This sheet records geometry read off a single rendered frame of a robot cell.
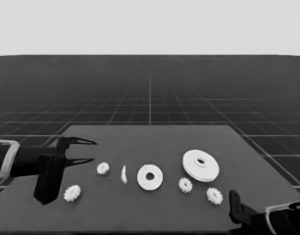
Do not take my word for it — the white round carrier with pins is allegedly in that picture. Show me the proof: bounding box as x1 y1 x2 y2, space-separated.
136 164 164 191

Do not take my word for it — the large thick white disc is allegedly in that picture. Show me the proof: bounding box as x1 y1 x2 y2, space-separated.
181 149 221 183

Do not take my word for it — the small thin T-shaped piece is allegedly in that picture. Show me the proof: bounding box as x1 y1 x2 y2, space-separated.
121 164 128 185

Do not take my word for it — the small white toothed gear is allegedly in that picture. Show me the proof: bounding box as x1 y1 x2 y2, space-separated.
206 187 224 206
96 162 111 175
63 184 82 203
177 177 193 194

